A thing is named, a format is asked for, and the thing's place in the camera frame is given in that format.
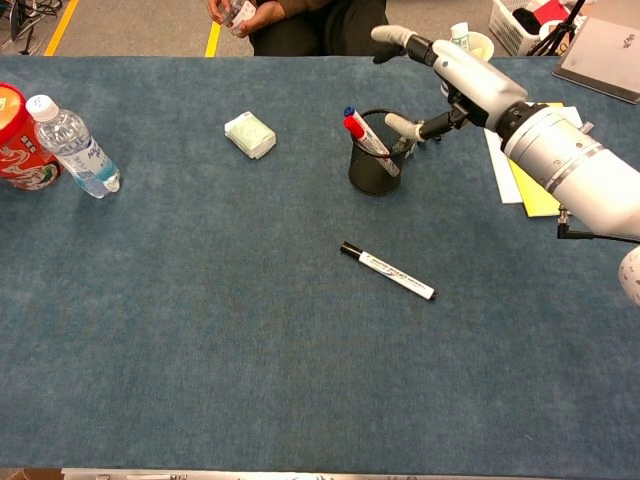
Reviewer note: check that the black cap whiteboard marker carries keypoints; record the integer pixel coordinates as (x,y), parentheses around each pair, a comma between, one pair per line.
(395,275)

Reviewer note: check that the white paper cup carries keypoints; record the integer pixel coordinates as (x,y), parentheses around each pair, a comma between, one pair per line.
(482,42)

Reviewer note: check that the red instant noodle cup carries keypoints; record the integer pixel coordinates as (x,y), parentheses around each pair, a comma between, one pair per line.
(20,155)

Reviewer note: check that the clear jar of clips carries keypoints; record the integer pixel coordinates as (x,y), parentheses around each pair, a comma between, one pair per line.
(237,15)

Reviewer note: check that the grey closed notebook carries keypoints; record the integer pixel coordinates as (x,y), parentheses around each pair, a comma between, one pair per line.
(605,60)

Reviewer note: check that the small grey green eraser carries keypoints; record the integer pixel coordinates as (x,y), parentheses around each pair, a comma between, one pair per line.
(404,148)

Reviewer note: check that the clear plastic water bottle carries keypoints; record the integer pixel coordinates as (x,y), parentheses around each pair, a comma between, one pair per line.
(75,145)

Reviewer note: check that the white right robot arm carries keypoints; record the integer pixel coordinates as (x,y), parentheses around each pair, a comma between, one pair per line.
(575,160)

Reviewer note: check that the black tripod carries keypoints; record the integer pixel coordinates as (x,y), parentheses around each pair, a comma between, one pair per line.
(555,37)

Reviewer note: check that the seated person in dark clothes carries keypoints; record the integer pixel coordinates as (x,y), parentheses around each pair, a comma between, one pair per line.
(350,30)

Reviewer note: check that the green white tube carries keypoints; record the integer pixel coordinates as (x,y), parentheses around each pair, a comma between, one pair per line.
(460,35)

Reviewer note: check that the red cap whiteboard marker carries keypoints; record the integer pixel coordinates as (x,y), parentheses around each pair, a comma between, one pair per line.
(362,135)

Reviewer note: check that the green white tissue pack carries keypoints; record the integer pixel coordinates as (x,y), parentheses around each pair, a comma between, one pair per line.
(250,135)

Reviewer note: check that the black mesh pen holder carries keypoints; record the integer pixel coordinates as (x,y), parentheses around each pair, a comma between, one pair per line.
(370,175)

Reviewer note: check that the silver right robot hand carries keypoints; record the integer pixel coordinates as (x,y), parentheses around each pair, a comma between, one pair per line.
(475,80)

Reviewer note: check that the blue felt table cloth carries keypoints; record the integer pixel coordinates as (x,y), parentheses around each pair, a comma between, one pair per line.
(200,325)

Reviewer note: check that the black bundle in basket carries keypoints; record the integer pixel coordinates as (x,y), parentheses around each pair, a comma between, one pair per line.
(525,20)

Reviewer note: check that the white paper sheet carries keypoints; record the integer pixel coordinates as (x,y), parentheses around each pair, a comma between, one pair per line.
(500,170)

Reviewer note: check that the red box in basket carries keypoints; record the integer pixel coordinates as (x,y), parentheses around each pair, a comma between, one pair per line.
(550,10)

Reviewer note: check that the blue cap whiteboard marker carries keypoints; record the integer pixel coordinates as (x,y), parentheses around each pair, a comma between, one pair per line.
(350,111)

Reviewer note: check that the yellow Lexicon notepad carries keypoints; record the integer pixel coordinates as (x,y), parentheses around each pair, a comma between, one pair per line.
(535,200)

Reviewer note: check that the white plastic basket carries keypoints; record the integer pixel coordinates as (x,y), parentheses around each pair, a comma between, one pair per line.
(505,25)

